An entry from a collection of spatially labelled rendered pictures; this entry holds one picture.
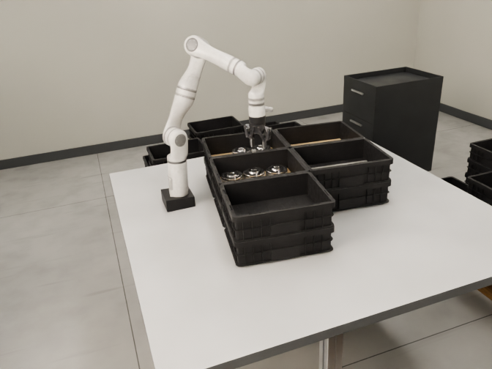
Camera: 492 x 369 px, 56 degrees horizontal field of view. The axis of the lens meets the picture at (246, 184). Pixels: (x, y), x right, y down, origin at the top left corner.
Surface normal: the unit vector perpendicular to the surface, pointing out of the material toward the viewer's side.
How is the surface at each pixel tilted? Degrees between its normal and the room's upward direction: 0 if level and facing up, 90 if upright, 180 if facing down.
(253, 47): 90
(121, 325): 0
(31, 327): 0
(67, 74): 90
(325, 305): 0
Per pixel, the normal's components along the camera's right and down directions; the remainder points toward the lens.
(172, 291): -0.05, -0.90
